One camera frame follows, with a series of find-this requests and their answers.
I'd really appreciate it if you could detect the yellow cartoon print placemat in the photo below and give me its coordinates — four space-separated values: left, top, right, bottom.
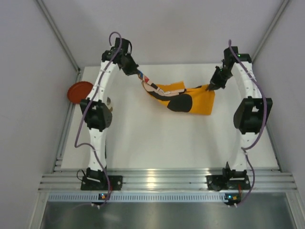
138 71 215 115

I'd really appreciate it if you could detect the steel cup with brown base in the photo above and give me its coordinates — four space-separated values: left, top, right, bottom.
106 97 113 112

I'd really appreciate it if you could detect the red round plate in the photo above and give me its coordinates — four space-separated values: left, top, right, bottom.
67 81 93 104

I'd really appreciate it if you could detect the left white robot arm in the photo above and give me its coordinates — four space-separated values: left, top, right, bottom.
80 37 139 171

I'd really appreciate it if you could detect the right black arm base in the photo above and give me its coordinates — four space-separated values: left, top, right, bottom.
206 167 250 191

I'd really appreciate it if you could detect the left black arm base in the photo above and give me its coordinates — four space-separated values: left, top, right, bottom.
81 168 123 191

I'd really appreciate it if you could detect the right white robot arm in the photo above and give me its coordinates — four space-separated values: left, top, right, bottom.
207 44 273 171

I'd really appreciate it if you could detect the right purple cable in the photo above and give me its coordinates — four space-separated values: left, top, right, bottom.
228 39 266 206

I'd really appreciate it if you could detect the aluminium mounting rail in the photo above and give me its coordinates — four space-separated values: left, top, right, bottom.
38 168 297 192

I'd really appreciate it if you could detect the slotted grey cable duct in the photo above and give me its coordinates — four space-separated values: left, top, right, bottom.
48 192 240 203

